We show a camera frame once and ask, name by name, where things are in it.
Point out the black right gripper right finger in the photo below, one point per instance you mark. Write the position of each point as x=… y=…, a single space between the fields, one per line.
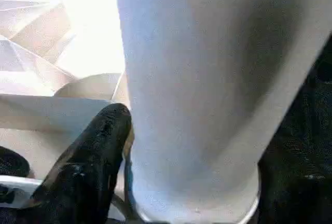
x=298 y=195

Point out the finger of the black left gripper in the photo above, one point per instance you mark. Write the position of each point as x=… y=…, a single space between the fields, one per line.
x=13 y=160
x=6 y=194

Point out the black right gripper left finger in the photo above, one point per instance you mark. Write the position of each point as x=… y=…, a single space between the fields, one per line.
x=83 y=172

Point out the white plastic table leg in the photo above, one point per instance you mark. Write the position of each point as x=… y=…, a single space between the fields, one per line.
x=194 y=78

